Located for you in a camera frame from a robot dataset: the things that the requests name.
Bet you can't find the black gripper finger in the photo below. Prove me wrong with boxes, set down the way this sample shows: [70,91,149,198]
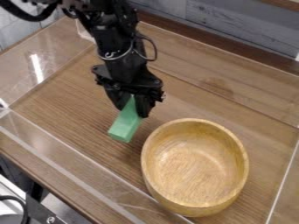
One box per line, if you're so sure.
[135,94,155,118]
[105,87,131,110]

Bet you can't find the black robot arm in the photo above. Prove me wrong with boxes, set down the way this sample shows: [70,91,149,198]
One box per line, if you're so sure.
[21,0,164,118]

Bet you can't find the black cable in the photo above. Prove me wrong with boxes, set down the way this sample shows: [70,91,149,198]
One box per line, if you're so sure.
[0,194,30,224]

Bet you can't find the green rectangular block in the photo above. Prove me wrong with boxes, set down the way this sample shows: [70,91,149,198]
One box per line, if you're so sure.
[106,97,141,143]

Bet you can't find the black metal frame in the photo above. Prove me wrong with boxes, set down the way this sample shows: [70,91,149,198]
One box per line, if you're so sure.
[0,157,80,224]

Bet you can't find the brown wooden bowl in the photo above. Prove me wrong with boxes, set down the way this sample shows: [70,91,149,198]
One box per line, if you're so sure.
[141,118,248,217]

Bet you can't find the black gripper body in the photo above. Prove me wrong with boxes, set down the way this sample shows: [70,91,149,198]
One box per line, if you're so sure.
[89,46,167,103]

